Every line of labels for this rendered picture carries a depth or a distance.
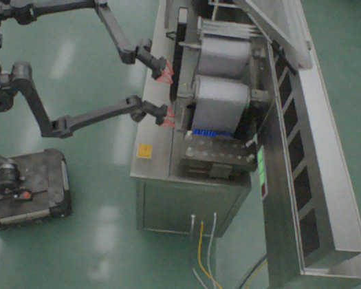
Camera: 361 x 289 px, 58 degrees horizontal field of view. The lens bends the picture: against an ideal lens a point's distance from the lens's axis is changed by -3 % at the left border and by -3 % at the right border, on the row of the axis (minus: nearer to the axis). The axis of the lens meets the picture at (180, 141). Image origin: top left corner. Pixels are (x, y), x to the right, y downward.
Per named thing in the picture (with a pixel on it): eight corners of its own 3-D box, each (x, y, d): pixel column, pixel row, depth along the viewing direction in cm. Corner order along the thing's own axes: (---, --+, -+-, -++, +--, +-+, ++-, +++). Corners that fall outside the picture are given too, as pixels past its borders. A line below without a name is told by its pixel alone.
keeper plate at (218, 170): (209, 173, 179) (212, 162, 170) (227, 175, 179) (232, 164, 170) (209, 177, 177) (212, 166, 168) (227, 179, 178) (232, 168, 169)
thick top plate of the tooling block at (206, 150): (181, 139, 182) (183, 133, 177) (252, 147, 184) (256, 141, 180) (179, 164, 173) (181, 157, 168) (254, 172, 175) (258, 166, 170)
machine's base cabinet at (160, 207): (164, 28, 394) (170, -43, 324) (217, 35, 397) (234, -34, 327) (135, 234, 247) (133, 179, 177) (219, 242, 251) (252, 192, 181)
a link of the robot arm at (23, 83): (42, 144, 160) (40, 128, 166) (69, 138, 163) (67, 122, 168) (8, 79, 123) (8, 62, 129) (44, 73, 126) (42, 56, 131)
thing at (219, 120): (191, 129, 181) (196, 106, 166) (234, 133, 182) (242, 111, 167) (191, 129, 181) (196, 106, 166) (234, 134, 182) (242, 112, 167)
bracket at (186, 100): (176, 124, 197) (181, 87, 172) (186, 124, 198) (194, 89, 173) (175, 130, 194) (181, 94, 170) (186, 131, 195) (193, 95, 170)
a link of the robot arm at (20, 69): (9, 92, 130) (9, 82, 133) (34, 88, 133) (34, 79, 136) (1, 75, 123) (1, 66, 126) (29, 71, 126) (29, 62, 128)
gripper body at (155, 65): (153, 80, 151) (141, 70, 147) (156, 65, 157) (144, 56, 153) (163, 72, 147) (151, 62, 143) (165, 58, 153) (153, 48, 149)
